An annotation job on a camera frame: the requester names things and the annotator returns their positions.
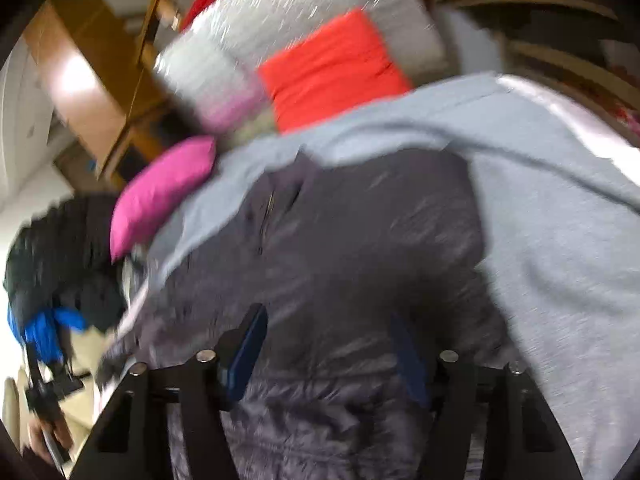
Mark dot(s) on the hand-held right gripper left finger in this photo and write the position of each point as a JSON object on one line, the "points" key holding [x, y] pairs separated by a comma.
{"points": [[248, 345]]}

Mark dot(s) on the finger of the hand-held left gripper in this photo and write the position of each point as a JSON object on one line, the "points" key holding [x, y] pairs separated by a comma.
{"points": [[109, 370]]}

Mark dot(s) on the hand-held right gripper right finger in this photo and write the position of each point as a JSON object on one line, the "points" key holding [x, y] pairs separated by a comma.
{"points": [[407, 360]]}

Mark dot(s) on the dark grey puffer jacket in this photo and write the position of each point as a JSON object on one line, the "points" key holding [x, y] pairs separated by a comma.
{"points": [[350, 260]]}

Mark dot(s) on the person's left hand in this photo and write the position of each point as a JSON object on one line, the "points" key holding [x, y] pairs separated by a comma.
{"points": [[56, 437]]}

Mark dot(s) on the blue jacket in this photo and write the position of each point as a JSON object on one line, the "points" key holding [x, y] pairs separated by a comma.
{"points": [[42, 335]]}

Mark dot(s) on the black puffer jacket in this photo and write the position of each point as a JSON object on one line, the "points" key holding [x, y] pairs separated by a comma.
{"points": [[65, 250]]}

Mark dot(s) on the pink pillow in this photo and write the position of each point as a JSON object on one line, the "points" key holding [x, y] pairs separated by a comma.
{"points": [[160, 195]]}

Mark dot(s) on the light grey bed sheet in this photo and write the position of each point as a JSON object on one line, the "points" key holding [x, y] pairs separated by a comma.
{"points": [[550, 240]]}

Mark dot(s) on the orange-red pillow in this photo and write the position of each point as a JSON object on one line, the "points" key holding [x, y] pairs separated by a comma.
{"points": [[335, 75]]}

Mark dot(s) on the curved wooden panel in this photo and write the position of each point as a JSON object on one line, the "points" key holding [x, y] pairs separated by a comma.
{"points": [[75, 80]]}

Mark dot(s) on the grey shimmering cushion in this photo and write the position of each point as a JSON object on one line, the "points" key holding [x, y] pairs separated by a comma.
{"points": [[310, 10]]}

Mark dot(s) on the wooden shelf unit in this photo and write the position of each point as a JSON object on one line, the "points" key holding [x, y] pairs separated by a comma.
{"points": [[550, 35]]}

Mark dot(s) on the wooden ladder frame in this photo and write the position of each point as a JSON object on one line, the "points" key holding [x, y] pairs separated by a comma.
{"points": [[160, 5]]}

